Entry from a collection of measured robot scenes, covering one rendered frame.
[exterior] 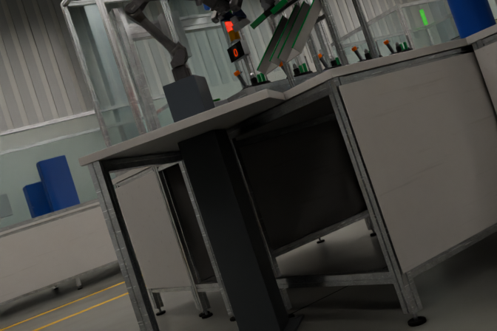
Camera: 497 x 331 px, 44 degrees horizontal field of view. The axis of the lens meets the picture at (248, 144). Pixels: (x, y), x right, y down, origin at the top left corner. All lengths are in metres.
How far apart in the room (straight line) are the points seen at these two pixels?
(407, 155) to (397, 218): 0.23
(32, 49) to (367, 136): 9.46
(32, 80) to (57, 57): 0.61
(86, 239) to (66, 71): 4.32
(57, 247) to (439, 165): 5.75
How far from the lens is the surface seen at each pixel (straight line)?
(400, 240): 2.03
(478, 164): 2.39
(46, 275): 7.40
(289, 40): 2.44
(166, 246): 3.38
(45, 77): 10.99
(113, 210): 2.14
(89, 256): 7.50
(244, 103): 1.93
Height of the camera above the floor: 0.62
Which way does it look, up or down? 3 degrees up
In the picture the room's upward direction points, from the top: 18 degrees counter-clockwise
